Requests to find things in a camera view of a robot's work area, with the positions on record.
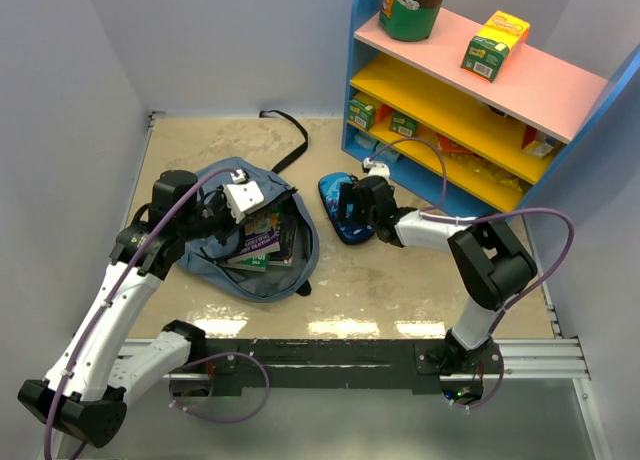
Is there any blue patterned pencil case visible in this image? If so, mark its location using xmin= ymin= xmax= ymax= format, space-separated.
xmin=318 ymin=172 xmax=374 ymax=246

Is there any purple treehouse book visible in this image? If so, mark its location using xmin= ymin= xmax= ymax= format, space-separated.
xmin=230 ymin=213 xmax=280 ymax=262

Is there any green treehouse book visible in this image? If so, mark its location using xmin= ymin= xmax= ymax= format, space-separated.
xmin=225 ymin=253 xmax=270 ymax=272

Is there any blue student backpack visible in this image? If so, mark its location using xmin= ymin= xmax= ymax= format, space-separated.
xmin=174 ymin=108 xmax=321 ymax=303

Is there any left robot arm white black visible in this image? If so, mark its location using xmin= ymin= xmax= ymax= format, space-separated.
xmin=18 ymin=167 xmax=261 ymax=459

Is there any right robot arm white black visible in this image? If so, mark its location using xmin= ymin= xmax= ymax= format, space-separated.
xmin=337 ymin=175 xmax=537 ymax=374

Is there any yellow snack bag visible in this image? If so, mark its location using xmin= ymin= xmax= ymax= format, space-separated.
xmin=458 ymin=155 xmax=530 ymax=193

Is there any light blue box right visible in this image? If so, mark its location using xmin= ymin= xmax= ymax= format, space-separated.
xmin=375 ymin=142 xmax=402 ymax=164

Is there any light blue box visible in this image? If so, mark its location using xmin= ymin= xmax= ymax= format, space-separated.
xmin=375 ymin=142 xmax=402 ymax=164
xmin=353 ymin=131 xmax=378 ymax=151

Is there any light blue box left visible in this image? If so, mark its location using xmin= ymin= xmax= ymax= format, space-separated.
xmin=353 ymin=131 xmax=378 ymax=151

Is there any green box middle shelf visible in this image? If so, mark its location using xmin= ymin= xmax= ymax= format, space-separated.
xmin=389 ymin=111 xmax=419 ymax=137

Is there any green box shelf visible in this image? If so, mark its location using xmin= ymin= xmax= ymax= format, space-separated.
xmin=389 ymin=111 xmax=419 ymax=137
xmin=348 ymin=92 xmax=377 ymax=130

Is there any green box left shelf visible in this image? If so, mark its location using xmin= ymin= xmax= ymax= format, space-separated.
xmin=348 ymin=92 xmax=377 ymax=130

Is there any orange snack packet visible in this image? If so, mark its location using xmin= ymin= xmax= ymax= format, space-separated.
xmin=437 ymin=133 xmax=472 ymax=155

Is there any colourful wooden shelf unit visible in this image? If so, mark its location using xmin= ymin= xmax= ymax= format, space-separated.
xmin=346 ymin=0 xmax=639 ymax=216

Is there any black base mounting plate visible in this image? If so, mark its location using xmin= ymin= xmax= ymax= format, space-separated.
xmin=175 ymin=339 xmax=504 ymax=401

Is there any red yellow box right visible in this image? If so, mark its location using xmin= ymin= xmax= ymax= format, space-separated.
xmin=521 ymin=125 xmax=561 ymax=159

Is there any green brown canister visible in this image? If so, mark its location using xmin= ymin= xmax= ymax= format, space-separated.
xmin=379 ymin=0 xmax=443 ymax=42

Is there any yellow green carton box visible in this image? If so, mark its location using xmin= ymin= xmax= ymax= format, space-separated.
xmin=460 ymin=10 xmax=530 ymax=82

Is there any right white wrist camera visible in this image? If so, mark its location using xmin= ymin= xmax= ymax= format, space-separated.
xmin=362 ymin=157 xmax=390 ymax=180

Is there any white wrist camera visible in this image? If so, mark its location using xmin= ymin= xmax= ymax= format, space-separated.
xmin=223 ymin=181 xmax=265 ymax=224
xmin=362 ymin=157 xmax=390 ymax=180

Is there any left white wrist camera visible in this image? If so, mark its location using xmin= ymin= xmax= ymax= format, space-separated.
xmin=223 ymin=181 xmax=265 ymax=224

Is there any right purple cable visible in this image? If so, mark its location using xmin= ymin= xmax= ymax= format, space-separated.
xmin=367 ymin=136 xmax=575 ymax=411

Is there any purple cable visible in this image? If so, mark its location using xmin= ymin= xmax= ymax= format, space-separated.
xmin=43 ymin=167 xmax=271 ymax=460
xmin=367 ymin=136 xmax=575 ymax=411

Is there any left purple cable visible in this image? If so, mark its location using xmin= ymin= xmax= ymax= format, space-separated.
xmin=43 ymin=167 xmax=271 ymax=460

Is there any aluminium frame rail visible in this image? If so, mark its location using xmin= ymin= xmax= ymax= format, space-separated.
xmin=37 ymin=110 xmax=611 ymax=460

